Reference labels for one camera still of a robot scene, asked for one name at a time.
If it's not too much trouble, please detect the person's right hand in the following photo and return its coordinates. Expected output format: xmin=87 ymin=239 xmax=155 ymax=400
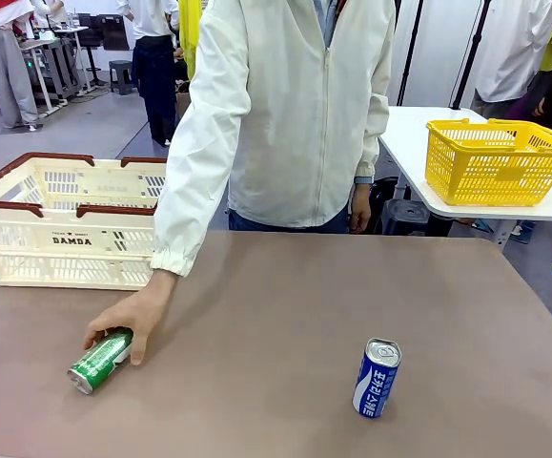
xmin=83 ymin=279 xmax=177 ymax=366

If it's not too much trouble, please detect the person's left hand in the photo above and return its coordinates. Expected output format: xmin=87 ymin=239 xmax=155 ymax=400
xmin=349 ymin=184 xmax=373 ymax=235

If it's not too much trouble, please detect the green soda can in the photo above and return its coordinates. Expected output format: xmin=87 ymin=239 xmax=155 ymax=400
xmin=67 ymin=327 xmax=135 ymax=396

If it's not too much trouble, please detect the white side table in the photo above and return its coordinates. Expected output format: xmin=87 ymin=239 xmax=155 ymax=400
xmin=378 ymin=105 xmax=552 ymax=249

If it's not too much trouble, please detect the black monitor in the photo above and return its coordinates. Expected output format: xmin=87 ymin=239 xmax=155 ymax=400
xmin=77 ymin=13 xmax=103 ymax=47
xmin=98 ymin=13 xmax=132 ymax=52

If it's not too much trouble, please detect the person in pale green jacket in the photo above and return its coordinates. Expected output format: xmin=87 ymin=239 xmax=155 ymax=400
xmin=160 ymin=0 xmax=399 ymax=235

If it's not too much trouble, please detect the dark grey stool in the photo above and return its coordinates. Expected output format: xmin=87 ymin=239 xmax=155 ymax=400
xmin=382 ymin=198 xmax=432 ymax=238

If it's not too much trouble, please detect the white standing desk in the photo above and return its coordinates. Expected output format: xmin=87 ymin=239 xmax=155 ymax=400
xmin=15 ymin=26 xmax=91 ymax=115

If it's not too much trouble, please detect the bystander in grey trousers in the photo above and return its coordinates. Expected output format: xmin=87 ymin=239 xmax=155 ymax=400
xmin=0 ymin=0 xmax=41 ymax=130

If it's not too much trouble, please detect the bystander in white shirt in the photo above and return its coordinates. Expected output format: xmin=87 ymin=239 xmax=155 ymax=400
xmin=470 ymin=0 xmax=552 ymax=120

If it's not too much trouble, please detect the grey plastic stool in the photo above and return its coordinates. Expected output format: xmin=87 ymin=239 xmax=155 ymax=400
xmin=108 ymin=59 xmax=136 ymax=95

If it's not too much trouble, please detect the bystander with yellow garment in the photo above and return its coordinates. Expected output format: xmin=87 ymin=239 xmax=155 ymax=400
xmin=177 ymin=0 xmax=205 ymax=82

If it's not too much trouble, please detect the brown cardboard box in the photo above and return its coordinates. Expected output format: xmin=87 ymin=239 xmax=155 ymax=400
xmin=174 ymin=90 xmax=192 ymax=120

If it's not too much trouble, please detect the yellow plastic shopping basket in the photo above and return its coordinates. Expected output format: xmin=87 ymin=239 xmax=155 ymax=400
xmin=425 ymin=117 xmax=552 ymax=207

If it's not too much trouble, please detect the person's right forearm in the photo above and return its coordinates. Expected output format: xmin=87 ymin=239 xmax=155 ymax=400
xmin=150 ymin=137 xmax=238 ymax=292

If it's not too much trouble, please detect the cream basket with brown handles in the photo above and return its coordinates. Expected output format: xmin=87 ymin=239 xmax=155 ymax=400
xmin=0 ymin=152 xmax=170 ymax=292

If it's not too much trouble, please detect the black tripod pole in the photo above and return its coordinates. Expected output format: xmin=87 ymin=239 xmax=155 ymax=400
xmin=450 ymin=0 xmax=492 ymax=111
xmin=396 ymin=0 xmax=424 ymax=107

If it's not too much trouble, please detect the person's left forearm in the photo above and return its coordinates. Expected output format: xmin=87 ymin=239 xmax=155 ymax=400
xmin=351 ymin=94 xmax=391 ymax=185

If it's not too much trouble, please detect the blue Pocari Sweat can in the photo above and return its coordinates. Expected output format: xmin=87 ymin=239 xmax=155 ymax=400
xmin=351 ymin=337 xmax=402 ymax=420

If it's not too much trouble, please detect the bystander in dark trousers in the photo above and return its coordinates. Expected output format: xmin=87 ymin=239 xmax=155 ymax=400
xmin=115 ymin=0 xmax=184 ymax=147

